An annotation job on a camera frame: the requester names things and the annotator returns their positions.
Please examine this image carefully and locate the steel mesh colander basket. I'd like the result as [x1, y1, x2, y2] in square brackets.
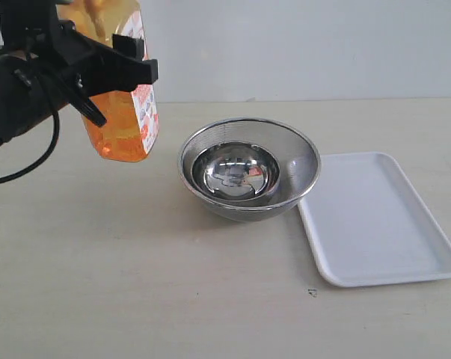
[177, 117, 322, 222]

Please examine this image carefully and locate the orange pump soap bottle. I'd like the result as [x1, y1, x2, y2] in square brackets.
[58, 0, 159, 162]

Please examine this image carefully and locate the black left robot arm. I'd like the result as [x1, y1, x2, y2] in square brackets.
[0, 1, 159, 146]

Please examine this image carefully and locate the small stainless steel bowl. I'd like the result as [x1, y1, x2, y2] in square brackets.
[191, 141, 280, 204]

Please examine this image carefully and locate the white rectangular plastic tray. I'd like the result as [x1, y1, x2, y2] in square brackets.
[298, 152, 451, 287]

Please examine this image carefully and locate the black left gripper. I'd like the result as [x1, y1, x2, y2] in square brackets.
[0, 1, 159, 112]

